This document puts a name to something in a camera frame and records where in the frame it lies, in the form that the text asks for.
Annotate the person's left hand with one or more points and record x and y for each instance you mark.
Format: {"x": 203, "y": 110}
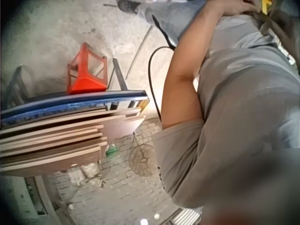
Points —
{"x": 236, "y": 6}

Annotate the person's left fingers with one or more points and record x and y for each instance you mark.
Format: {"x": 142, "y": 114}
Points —
{"x": 254, "y": 7}

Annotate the yellow tool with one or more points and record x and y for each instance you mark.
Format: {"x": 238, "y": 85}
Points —
{"x": 266, "y": 5}

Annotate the person's legs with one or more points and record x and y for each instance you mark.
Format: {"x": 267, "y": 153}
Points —
{"x": 171, "y": 16}

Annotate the thin metal rod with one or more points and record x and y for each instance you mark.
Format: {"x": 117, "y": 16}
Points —
{"x": 138, "y": 54}

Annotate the dark metal bar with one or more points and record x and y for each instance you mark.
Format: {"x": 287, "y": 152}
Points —
{"x": 120, "y": 75}

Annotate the red plastic stool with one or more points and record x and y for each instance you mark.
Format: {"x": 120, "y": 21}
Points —
{"x": 86, "y": 77}

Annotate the green plastic bottle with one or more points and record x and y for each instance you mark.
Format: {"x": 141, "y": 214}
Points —
{"x": 111, "y": 150}

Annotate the blue flat panel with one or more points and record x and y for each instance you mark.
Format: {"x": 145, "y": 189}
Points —
{"x": 70, "y": 102}

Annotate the ribbed metal sheet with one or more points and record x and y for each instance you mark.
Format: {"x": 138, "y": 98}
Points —
{"x": 185, "y": 216}

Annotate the stack of wooden boards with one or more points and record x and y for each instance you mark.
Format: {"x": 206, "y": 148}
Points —
{"x": 56, "y": 140}

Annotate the dark metal frame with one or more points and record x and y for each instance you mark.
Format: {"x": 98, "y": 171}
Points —
{"x": 17, "y": 86}

